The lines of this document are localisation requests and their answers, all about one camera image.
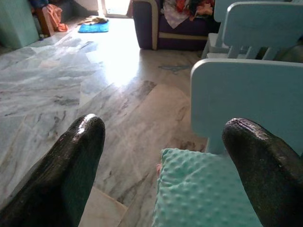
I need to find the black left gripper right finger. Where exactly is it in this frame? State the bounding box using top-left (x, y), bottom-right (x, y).
top-left (222, 117), bottom-right (303, 227)

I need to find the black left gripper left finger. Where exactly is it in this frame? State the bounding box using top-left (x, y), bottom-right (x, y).
top-left (0, 113), bottom-right (106, 227)

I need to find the teal dotted pillow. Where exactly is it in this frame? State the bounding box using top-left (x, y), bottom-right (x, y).
top-left (151, 148), bottom-right (263, 227)

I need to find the purple sofa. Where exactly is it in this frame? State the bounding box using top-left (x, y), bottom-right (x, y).
top-left (132, 0), bottom-right (215, 51)

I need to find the light blue child chair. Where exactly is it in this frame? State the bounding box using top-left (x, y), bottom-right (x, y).
top-left (202, 1), bottom-right (303, 60)
top-left (190, 58), bottom-right (303, 158)
top-left (205, 0), bottom-right (293, 48)

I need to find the brown wooden stand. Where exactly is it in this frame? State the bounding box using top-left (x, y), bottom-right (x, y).
top-left (35, 7), bottom-right (55, 38)

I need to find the blue floor mat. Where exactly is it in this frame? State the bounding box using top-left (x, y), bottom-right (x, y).
top-left (78, 22), bottom-right (110, 34)

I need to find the green cabinet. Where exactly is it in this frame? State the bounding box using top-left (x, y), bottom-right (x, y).
top-left (0, 0), bottom-right (40, 49)

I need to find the orange cloth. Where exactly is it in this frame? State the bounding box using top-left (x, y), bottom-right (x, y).
top-left (44, 3), bottom-right (69, 33)

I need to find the pile of colourful clothes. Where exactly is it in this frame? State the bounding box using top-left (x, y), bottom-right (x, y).
top-left (160, 0), bottom-right (215, 29)

